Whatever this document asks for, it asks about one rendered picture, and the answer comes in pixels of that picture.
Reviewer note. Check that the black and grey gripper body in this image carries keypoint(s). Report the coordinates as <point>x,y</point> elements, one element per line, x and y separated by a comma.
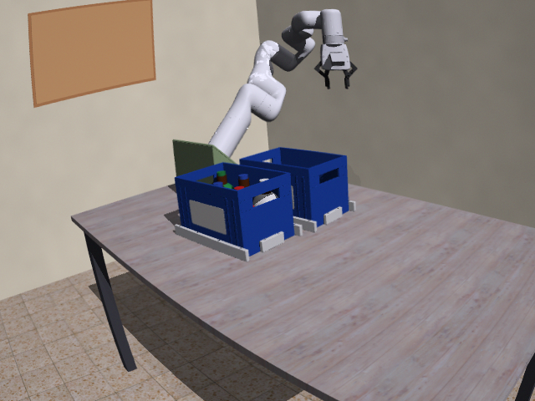
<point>326,48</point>

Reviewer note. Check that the blue plastic crate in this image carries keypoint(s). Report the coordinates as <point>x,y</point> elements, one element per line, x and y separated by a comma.
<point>227,214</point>
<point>312,197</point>

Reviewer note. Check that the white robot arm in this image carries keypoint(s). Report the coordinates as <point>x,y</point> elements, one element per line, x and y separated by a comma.
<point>252,95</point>

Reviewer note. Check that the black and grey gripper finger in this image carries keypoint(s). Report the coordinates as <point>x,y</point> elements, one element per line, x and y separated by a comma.
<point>348,74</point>
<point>327,84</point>

